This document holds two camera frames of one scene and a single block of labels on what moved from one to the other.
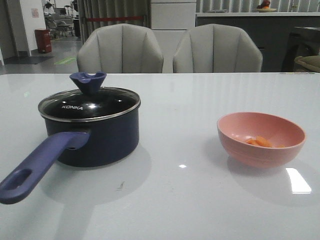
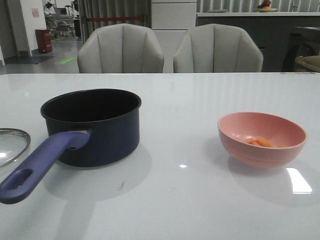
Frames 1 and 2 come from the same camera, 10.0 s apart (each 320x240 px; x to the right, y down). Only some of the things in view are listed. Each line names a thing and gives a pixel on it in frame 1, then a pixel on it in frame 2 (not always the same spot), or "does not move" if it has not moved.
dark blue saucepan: x=85 y=144 does not move
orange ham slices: x=260 y=141 does not move
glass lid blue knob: x=89 y=101 → x=13 y=143
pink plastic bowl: x=259 y=140 does not move
